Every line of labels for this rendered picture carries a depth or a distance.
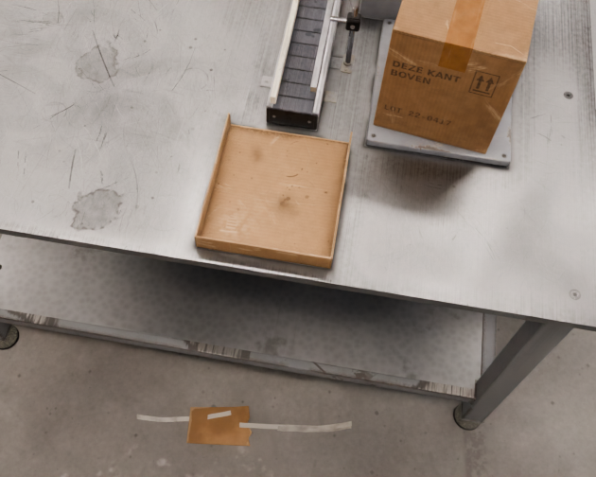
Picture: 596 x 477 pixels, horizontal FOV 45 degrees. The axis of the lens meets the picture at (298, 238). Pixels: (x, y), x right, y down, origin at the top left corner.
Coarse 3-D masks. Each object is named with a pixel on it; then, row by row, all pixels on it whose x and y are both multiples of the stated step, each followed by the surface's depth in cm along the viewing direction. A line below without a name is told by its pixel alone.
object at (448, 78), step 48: (432, 0) 130; (480, 0) 130; (528, 0) 131; (432, 48) 127; (480, 48) 125; (528, 48) 125; (384, 96) 141; (432, 96) 137; (480, 96) 133; (480, 144) 145
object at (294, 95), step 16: (304, 0) 163; (320, 0) 163; (304, 16) 160; (320, 16) 161; (304, 32) 158; (320, 32) 158; (304, 48) 156; (288, 64) 153; (304, 64) 153; (288, 80) 151; (304, 80) 151; (288, 96) 149; (304, 96) 149; (304, 112) 147
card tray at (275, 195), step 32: (224, 128) 145; (256, 128) 150; (224, 160) 146; (256, 160) 146; (288, 160) 146; (320, 160) 147; (224, 192) 142; (256, 192) 142; (288, 192) 142; (320, 192) 143; (224, 224) 138; (256, 224) 138; (288, 224) 139; (320, 224) 139; (288, 256) 133; (320, 256) 131
